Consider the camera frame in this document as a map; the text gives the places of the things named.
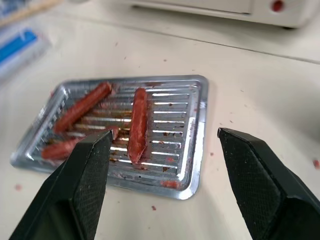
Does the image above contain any red sausage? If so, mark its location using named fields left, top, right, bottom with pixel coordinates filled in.
left=53, top=82, right=113, bottom=134
left=127, top=87, right=149, bottom=165
left=41, top=126, right=121, bottom=161

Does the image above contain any blue and clear plastic package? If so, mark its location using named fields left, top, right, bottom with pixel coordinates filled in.
left=0, top=26, right=52, bottom=82

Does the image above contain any wooden board with blue pattern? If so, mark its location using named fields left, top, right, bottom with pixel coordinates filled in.
left=0, top=0, right=63, bottom=28

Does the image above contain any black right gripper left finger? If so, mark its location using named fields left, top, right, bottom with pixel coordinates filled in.
left=9, top=129, right=115, bottom=240

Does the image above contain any ribbed silver metal tray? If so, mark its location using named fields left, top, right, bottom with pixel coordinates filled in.
left=9, top=74, right=210, bottom=201

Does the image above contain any white appliance with red knob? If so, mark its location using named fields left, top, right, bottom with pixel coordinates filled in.
left=119, top=0, right=320, bottom=30

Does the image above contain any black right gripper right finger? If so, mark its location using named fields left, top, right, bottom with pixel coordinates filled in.
left=217, top=127, right=320, bottom=240

